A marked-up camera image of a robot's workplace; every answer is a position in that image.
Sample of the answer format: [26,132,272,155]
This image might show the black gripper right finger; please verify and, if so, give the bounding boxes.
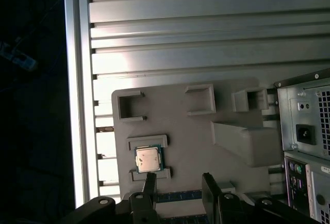
[201,172,324,224]

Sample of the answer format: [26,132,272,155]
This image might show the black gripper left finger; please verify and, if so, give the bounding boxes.
[59,171,160,224]

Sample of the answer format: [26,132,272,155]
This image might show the grey plastic parts rack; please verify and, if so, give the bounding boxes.
[110,76,283,224]

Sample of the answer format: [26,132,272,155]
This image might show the long RAM stick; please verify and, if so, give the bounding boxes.
[161,216,207,224]
[156,191,203,203]

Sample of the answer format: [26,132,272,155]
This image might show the silver green CPU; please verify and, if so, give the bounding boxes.
[133,144,165,175]

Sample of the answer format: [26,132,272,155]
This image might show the black rear port panel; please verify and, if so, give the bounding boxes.
[284,156,311,216]

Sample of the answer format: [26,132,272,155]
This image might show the pale power strip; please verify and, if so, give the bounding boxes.
[0,41,39,72]

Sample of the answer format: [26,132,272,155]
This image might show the grey power supply unit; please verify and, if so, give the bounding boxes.
[288,84,330,158]

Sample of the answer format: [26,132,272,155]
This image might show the black open PC case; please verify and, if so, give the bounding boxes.
[273,68,330,224]

